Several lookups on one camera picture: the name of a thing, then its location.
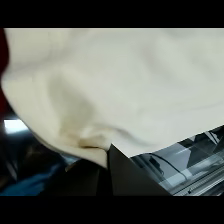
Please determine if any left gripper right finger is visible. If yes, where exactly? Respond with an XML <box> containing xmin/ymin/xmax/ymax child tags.
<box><xmin>107</xmin><ymin>143</ymin><xmax>172</xmax><ymax>197</ymax></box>

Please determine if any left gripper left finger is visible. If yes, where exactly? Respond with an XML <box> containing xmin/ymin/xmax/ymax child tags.
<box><xmin>41</xmin><ymin>158</ymin><xmax>112</xmax><ymax>197</ymax></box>

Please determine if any cream garment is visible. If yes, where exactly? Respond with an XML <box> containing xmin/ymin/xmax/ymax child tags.
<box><xmin>1</xmin><ymin>28</ymin><xmax>224</xmax><ymax>170</ymax></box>

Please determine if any blue garment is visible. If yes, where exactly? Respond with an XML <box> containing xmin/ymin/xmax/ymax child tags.
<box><xmin>0</xmin><ymin>162</ymin><xmax>66</xmax><ymax>197</ymax></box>

